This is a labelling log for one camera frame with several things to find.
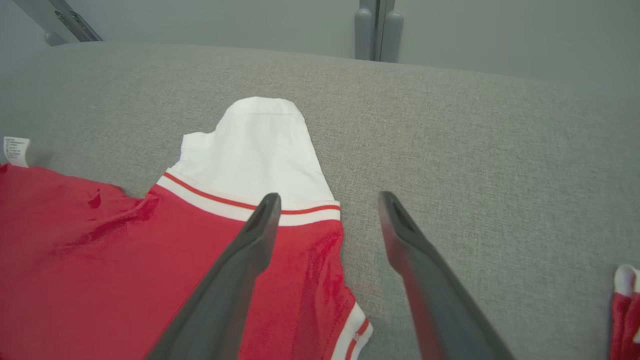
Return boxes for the grey metal partition support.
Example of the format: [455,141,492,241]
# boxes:
[12,0,104,47]

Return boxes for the grey partition frame post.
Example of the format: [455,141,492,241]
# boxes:
[379,0,405,64]
[354,0,379,61]

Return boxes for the grey fabric sofa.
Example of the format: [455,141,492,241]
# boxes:
[0,41,640,360]

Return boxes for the red shirt with white sleeves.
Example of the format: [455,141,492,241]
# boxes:
[0,96,374,360]

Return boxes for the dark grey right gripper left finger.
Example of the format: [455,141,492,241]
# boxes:
[147,192,283,360]

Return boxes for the red shorts with white trim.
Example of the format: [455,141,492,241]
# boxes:
[608,264,640,360]

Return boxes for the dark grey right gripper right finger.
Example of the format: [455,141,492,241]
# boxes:
[377,191,516,360]

